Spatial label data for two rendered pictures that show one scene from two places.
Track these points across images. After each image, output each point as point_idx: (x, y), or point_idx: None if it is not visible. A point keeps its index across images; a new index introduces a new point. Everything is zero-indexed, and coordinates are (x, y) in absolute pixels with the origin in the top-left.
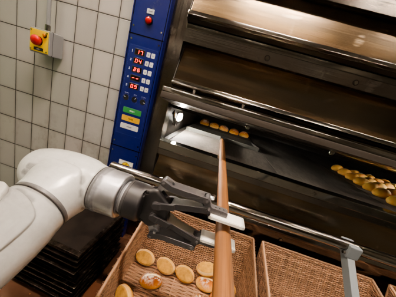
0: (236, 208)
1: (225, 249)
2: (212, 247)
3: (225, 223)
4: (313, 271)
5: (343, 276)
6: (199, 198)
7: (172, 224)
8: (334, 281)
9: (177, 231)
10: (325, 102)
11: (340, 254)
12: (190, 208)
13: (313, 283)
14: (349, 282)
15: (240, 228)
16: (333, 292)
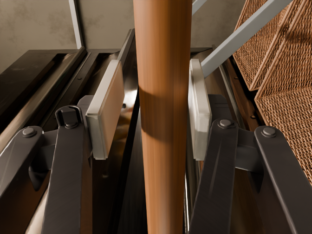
0: (191, 205)
1: (133, 4)
2: (223, 98)
3: (105, 83)
4: (294, 136)
5: (221, 62)
6: (12, 154)
7: (190, 230)
8: (287, 117)
9: (221, 195)
10: (35, 211)
11: (249, 128)
12: (61, 174)
13: (308, 130)
14: (219, 51)
15: (116, 63)
16: (300, 113)
